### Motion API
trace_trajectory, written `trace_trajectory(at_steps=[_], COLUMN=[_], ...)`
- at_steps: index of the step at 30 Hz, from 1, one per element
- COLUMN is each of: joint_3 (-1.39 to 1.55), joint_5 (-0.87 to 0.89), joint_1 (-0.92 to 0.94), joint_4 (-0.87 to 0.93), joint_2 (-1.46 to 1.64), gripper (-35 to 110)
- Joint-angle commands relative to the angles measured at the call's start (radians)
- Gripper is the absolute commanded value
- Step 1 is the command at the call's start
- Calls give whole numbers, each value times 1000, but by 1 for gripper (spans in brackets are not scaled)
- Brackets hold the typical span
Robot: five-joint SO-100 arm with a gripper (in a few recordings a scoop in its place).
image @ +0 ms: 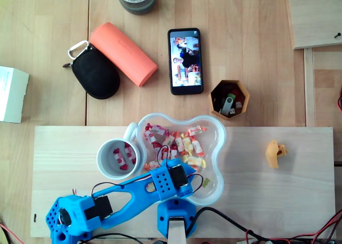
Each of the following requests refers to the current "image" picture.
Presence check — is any yellow printed part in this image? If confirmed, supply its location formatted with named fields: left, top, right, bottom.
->
left=265, top=139, right=289, bottom=169

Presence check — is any white ceramic mug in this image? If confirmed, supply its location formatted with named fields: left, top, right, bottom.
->
left=96, top=122, right=146, bottom=181

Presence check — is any thin black cable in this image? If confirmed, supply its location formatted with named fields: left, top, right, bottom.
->
left=77, top=232, right=145, bottom=244

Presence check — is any black power cable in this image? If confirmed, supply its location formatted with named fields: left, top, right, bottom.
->
left=192, top=206, right=270, bottom=244

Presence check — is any thin dark servo wire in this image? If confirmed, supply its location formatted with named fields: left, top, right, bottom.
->
left=186, top=172, right=204, bottom=193

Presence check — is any orange candy white wrapper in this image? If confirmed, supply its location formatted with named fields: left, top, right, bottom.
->
left=144, top=160, right=161, bottom=172
left=186, top=124, right=208, bottom=137

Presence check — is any silver swivel USB stick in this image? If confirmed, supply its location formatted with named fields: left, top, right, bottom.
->
left=219, top=96, right=236, bottom=116

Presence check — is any light wooden base board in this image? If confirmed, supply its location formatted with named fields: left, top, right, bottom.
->
left=30, top=125, right=337, bottom=239

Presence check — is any light wooden panel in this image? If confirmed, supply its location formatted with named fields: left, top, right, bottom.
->
left=287, top=0, right=342, bottom=51

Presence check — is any silver carabiner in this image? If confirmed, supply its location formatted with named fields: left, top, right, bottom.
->
left=67, top=40, right=89, bottom=60

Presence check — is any dark glass jar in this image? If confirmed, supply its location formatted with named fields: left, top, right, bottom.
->
left=114, top=0, right=158, bottom=15

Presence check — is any brown hexagonal printed container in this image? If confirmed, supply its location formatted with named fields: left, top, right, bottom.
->
left=208, top=80, right=251, bottom=121

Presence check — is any clear plastic Haribo tub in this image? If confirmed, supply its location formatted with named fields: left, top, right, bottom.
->
left=133, top=112, right=227, bottom=207

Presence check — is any white cardboard box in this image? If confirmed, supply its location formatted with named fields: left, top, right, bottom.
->
left=0, top=66, right=30, bottom=124

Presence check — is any black zip pouch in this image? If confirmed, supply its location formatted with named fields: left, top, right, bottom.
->
left=71, top=43, right=121, bottom=100

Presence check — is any orange cylindrical case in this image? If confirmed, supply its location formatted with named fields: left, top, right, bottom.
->
left=89, top=21, right=159, bottom=88

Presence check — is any black smartphone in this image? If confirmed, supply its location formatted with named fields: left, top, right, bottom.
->
left=167, top=27, right=205, bottom=96

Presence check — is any wooden camera post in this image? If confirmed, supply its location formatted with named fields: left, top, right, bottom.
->
left=167, top=217, right=187, bottom=244

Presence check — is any blue printed post mount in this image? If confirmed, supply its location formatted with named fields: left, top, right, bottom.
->
left=157, top=198, right=198, bottom=239

